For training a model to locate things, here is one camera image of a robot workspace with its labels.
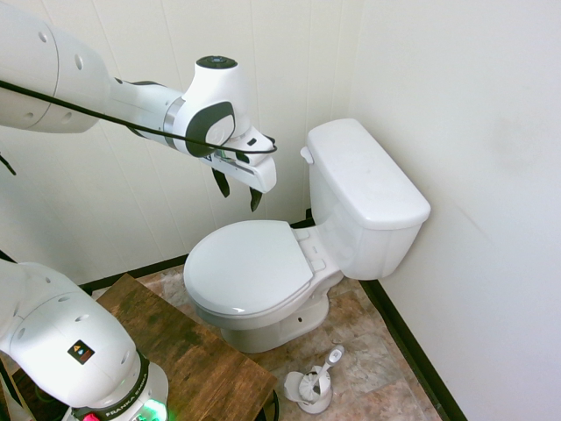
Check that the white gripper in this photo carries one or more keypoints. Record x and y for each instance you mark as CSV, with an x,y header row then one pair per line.
x,y
256,169

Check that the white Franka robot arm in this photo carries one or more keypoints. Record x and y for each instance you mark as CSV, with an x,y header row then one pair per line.
x,y
66,83

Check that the white toilet seat lid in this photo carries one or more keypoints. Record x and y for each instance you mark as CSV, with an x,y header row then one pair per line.
x,y
245,267

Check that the white flush lever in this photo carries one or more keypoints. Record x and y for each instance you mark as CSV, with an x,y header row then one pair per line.
x,y
306,154

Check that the white toilet tank lid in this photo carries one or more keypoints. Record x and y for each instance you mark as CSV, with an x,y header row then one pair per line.
x,y
364,171

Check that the white toilet tank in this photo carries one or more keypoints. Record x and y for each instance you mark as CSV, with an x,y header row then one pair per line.
x,y
359,237

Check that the white toilet bowl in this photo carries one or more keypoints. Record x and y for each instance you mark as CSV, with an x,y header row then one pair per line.
x,y
280,316

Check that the white toilet brush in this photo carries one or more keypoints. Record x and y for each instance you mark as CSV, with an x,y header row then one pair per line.
x,y
322,373

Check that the white toilet brush holder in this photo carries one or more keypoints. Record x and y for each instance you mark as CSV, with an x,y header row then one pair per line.
x,y
309,392

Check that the black baseboard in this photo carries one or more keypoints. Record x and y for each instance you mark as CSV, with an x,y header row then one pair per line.
x,y
407,342

